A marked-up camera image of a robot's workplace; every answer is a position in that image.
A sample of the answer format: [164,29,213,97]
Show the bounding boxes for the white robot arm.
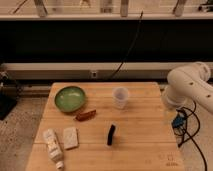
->
[162,62,213,114]

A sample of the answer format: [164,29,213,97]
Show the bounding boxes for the translucent plastic cup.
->
[112,87,129,109]

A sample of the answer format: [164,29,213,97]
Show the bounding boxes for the green ceramic bowl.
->
[54,86,86,113]

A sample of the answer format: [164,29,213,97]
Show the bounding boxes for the brown wooden piece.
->
[75,110,96,121]

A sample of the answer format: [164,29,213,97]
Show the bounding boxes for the white sponge block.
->
[63,127,78,150]

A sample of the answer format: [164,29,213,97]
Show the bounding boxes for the blue connector plug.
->
[172,115,184,128]

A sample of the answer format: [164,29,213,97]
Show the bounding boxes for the white lotion bottle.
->
[43,129,64,171]

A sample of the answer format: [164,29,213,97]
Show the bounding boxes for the black equipment on left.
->
[0,71,21,120]

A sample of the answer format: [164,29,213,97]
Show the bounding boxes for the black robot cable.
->
[175,101,209,171]

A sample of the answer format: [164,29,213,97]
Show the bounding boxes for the black hanging cable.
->
[107,10,145,81]

